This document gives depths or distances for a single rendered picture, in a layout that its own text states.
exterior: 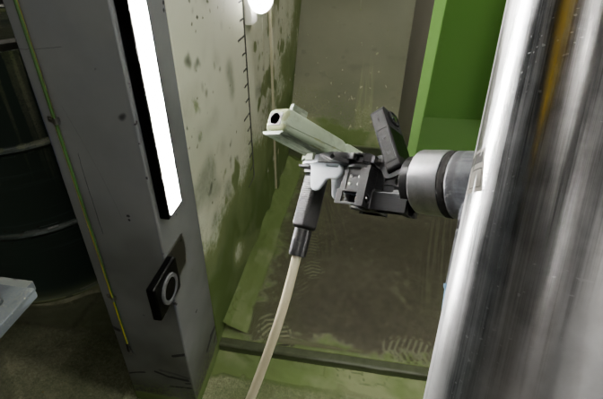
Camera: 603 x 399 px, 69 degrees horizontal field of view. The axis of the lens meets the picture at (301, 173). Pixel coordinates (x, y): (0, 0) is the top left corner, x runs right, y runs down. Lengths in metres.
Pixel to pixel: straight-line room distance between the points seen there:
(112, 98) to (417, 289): 1.18
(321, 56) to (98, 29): 1.61
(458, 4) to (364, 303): 0.97
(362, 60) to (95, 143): 1.60
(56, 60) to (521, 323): 0.75
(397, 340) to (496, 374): 1.23
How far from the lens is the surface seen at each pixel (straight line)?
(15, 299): 0.61
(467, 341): 0.24
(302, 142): 0.68
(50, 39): 0.82
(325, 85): 2.22
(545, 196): 0.21
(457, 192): 0.56
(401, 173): 0.61
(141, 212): 0.91
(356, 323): 1.48
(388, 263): 1.68
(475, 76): 1.56
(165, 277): 0.93
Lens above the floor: 1.18
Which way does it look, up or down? 32 degrees down
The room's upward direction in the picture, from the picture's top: straight up
